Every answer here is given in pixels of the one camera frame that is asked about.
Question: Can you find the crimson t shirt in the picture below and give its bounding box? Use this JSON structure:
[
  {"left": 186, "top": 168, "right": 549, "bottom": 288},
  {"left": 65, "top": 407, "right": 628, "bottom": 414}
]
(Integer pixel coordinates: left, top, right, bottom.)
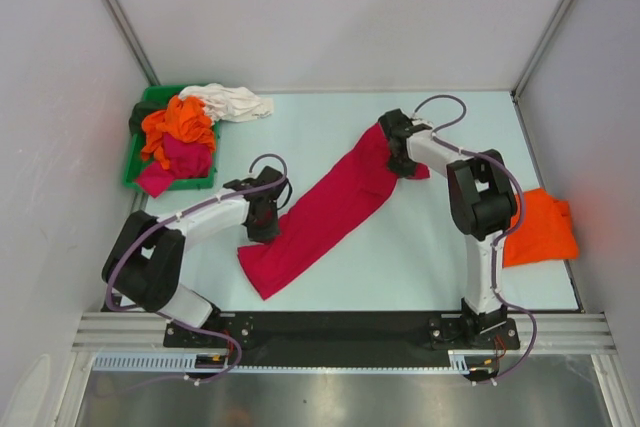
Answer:
[{"left": 237, "top": 124, "right": 400, "bottom": 300}]

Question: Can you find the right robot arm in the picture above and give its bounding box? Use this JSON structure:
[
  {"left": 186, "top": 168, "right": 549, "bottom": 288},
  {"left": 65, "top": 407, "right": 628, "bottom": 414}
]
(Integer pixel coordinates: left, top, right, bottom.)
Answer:
[{"left": 378, "top": 109, "right": 518, "bottom": 348}]

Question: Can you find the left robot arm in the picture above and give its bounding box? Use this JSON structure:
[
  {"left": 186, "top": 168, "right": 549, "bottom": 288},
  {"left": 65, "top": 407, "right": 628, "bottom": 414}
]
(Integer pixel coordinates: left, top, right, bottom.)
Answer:
[{"left": 102, "top": 166, "right": 290, "bottom": 347}]

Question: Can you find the magenta t shirt in bin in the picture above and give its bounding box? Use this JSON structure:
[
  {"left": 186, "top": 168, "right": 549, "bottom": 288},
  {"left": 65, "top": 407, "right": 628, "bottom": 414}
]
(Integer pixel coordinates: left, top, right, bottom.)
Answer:
[{"left": 133, "top": 133, "right": 214, "bottom": 198}]

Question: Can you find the white t shirt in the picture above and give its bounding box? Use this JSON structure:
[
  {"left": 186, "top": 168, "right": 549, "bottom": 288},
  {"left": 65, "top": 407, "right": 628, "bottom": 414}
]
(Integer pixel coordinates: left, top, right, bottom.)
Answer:
[{"left": 178, "top": 83, "right": 275, "bottom": 123}]

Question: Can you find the crumpled orange t shirt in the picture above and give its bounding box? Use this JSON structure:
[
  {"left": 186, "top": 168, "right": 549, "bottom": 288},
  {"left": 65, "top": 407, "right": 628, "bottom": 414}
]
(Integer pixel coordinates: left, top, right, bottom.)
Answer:
[{"left": 140, "top": 95, "right": 216, "bottom": 170}]

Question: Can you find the green plastic bin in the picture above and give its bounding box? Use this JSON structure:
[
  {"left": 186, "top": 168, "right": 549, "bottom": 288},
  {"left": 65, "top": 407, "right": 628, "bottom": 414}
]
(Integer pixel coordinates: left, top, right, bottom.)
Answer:
[{"left": 122, "top": 84, "right": 217, "bottom": 192}]

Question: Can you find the dark green t shirt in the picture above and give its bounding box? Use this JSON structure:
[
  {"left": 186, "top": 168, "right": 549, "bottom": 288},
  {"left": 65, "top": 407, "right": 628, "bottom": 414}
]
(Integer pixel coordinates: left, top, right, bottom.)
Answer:
[{"left": 128, "top": 101, "right": 166, "bottom": 135}]

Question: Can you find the folded orange t shirt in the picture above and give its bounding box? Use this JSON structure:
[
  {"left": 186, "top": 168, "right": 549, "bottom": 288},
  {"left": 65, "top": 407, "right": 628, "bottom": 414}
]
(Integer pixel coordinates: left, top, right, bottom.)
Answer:
[{"left": 503, "top": 188, "right": 580, "bottom": 268}]

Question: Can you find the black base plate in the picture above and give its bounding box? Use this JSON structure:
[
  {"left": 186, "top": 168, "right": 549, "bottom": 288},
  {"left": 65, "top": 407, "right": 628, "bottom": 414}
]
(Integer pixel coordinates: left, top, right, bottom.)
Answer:
[{"left": 162, "top": 310, "right": 521, "bottom": 368}]

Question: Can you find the grey slotted cable duct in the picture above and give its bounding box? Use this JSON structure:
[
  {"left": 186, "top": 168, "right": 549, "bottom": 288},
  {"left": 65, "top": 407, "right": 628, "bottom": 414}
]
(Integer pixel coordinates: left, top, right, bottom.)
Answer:
[{"left": 93, "top": 352, "right": 473, "bottom": 375}]

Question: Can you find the aluminium frame rail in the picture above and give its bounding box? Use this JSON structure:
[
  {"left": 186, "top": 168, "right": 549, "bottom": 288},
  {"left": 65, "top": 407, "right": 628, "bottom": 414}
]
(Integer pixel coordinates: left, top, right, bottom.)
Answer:
[{"left": 71, "top": 312, "right": 617, "bottom": 355}]

